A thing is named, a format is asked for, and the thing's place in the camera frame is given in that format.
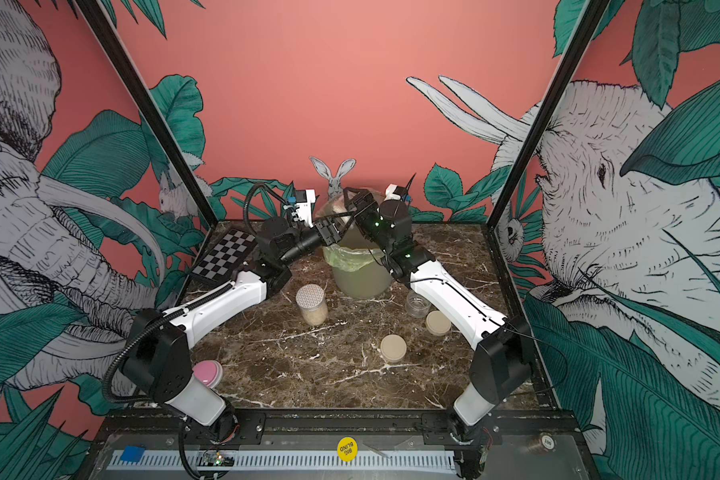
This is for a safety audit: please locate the rice jar with beige lid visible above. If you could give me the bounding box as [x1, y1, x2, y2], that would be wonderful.
[405, 290, 431, 318]

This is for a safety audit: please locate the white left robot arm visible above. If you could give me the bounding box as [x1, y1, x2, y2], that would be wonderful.
[102, 216, 350, 443]

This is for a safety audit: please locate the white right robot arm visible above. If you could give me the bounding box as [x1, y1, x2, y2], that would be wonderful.
[343, 185, 535, 431]

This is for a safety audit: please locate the white bin with green bag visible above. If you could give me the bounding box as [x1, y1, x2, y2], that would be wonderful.
[323, 227, 393, 300]

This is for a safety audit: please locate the black white checkerboard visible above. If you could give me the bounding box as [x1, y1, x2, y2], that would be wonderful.
[190, 229, 256, 287]

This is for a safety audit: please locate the jar with patterned lid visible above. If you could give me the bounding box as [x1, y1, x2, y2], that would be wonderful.
[296, 284, 328, 326]

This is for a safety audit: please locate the pink round button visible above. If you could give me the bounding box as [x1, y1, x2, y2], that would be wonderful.
[193, 360, 223, 389]

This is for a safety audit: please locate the yellow round sticker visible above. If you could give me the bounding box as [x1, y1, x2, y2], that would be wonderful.
[336, 437, 359, 463]

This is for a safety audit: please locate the small green circuit board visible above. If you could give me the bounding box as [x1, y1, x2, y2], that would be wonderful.
[199, 452, 235, 468]

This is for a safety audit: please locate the blue tape piece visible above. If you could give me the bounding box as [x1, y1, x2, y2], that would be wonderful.
[119, 446, 146, 464]

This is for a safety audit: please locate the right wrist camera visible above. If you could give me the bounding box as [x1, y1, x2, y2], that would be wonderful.
[385, 184, 409, 202]

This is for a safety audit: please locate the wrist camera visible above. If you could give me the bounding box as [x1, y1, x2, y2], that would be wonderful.
[385, 184, 409, 202]
[284, 189, 316, 228]

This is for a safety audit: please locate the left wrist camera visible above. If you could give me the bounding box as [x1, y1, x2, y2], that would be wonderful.
[284, 189, 316, 228]

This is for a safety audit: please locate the white slotted cable duct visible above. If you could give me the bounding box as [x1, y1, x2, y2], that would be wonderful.
[106, 450, 456, 474]

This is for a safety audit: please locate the copper wire spool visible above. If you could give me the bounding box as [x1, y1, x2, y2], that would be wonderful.
[526, 433, 556, 455]

